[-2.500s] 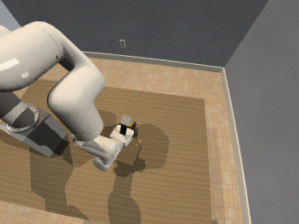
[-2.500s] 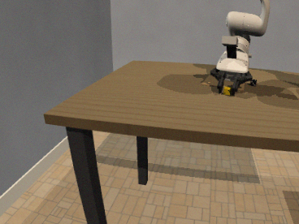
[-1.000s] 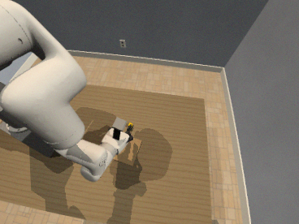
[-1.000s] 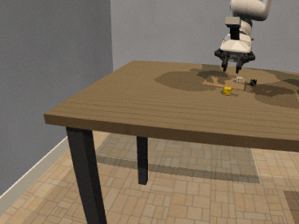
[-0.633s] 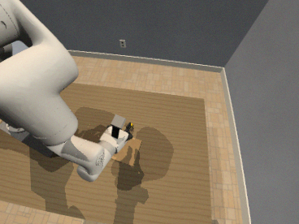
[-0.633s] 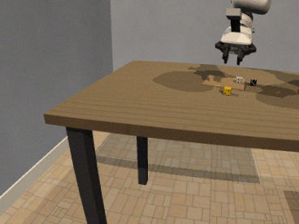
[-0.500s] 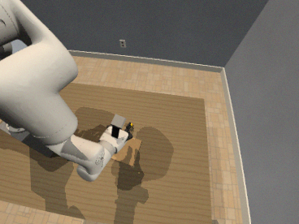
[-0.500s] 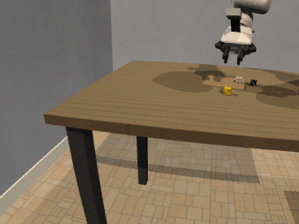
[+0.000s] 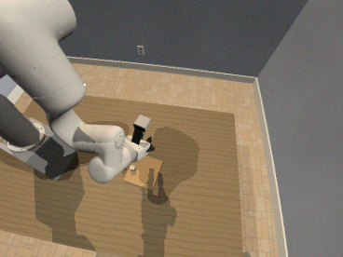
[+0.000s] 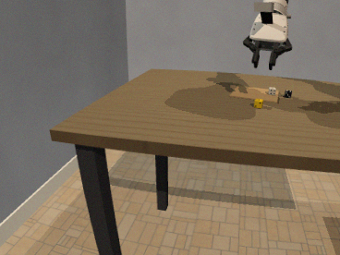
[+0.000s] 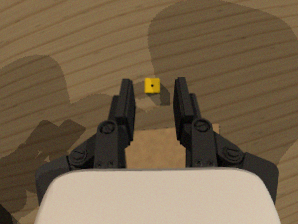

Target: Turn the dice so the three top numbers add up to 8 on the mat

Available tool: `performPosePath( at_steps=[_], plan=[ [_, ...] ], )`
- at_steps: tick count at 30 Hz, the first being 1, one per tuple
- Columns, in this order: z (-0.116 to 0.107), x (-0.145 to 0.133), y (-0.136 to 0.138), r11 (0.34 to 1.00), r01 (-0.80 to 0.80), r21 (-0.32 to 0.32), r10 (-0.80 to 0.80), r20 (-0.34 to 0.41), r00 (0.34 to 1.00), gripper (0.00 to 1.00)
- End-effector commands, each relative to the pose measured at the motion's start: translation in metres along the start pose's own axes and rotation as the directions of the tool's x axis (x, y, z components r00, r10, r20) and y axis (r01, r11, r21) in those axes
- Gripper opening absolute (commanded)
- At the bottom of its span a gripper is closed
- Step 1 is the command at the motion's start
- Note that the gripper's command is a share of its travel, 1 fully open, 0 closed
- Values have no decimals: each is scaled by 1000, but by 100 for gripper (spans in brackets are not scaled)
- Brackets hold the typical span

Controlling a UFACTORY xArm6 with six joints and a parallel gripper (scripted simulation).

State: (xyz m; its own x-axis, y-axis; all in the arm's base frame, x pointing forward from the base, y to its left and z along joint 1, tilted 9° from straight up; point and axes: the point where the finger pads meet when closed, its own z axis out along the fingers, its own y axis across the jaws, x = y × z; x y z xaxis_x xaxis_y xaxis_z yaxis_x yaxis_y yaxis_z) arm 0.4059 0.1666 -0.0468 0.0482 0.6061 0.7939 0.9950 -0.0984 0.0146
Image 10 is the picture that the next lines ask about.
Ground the black die with white pips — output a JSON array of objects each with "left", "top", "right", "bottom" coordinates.
[{"left": 285, "top": 91, "right": 292, "bottom": 98}]

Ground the tan mat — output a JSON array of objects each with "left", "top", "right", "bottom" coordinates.
[{"left": 229, "top": 86, "right": 279, "bottom": 103}]

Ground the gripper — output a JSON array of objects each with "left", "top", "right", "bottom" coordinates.
[{"left": 243, "top": 9, "right": 292, "bottom": 70}]

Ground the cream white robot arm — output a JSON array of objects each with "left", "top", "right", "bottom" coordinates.
[{"left": 254, "top": 0, "right": 291, "bottom": 24}]

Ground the yellow die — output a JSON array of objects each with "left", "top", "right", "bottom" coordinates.
[{"left": 254, "top": 99, "right": 263, "bottom": 109}]

